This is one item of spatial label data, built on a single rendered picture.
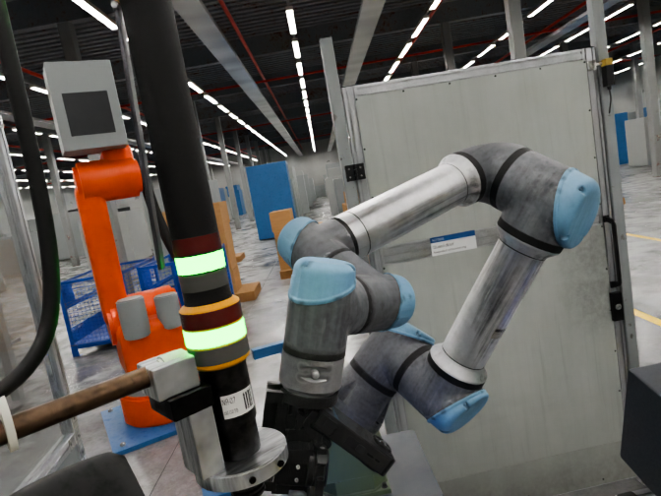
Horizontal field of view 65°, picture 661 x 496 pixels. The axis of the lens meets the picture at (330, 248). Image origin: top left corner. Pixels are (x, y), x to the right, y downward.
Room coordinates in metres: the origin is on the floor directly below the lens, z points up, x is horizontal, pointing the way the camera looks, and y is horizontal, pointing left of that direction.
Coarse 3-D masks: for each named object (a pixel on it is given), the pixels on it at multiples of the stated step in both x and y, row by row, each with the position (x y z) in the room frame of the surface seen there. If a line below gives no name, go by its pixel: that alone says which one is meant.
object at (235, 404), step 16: (224, 368) 0.35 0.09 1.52; (240, 368) 0.36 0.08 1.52; (224, 384) 0.35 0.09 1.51; (240, 384) 0.36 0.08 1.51; (224, 400) 0.35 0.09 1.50; (240, 400) 0.35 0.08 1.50; (224, 416) 0.35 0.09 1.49; (240, 416) 0.35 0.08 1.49; (224, 432) 0.35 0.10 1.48; (240, 432) 0.35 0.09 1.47; (256, 432) 0.36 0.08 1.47; (224, 448) 0.35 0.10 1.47; (240, 448) 0.35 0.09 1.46; (256, 448) 0.36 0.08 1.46
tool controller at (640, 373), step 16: (640, 368) 0.80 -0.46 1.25; (656, 368) 0.80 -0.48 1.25; (640, 384) 0.78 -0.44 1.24; (656, 384) 0.76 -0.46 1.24; (640, 400) 0.78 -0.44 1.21; (656, 400) 0.74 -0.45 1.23; (624, 416) 0.83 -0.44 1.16; (640, 416) 0.78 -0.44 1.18; (656, 416) 0.75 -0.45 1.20; (624, 432) 0.83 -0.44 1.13; (640, 432) 0.79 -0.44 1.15; (656, 432) 0.75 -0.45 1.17; (624, 448) 0.84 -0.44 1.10; (640, 448) 0.79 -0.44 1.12; (656, 448) 0.75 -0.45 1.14; (640, 464) 0.80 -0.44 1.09; (656, 464) 0.76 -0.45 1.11; (656, 480) 0.76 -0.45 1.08
